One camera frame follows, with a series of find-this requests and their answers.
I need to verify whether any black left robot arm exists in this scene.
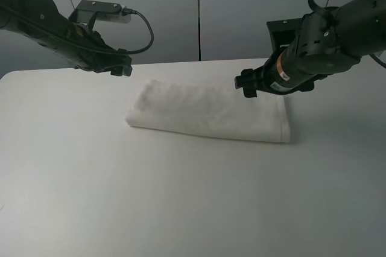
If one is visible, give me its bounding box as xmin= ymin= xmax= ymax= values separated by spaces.
xmin=1 ymin=0 xmax=132 ymax=76

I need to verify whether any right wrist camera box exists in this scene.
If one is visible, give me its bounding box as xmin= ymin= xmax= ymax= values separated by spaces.
xmin=267 ymin=18 xmax=302 ymax=52

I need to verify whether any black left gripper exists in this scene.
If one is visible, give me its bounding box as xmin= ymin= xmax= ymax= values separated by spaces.
xmin=62 ymin=21 xmax=132 ymax=77

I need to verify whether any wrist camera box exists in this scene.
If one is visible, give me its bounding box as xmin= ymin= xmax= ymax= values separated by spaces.
xmin=267 ymin=18 xmax=302 ymax=52
xmin=68 ymin=0 xmax=131 ymax=28

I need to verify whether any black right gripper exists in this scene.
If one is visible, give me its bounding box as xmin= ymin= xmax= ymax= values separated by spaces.
xmin=234 ymin=47 xmax=315 ymax=98

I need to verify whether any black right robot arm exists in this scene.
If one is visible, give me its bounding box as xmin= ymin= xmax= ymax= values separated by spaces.
xmin=235 ymin=0 xmax=385 ymax=98

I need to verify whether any white towel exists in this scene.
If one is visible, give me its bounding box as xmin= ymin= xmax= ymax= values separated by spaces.
xmin=126 ymin=80 xmax=291 ymax=143

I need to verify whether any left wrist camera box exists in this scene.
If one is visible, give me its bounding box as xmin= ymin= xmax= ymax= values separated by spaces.
xmin=68 ymin=0 xmax=131 ymax=28

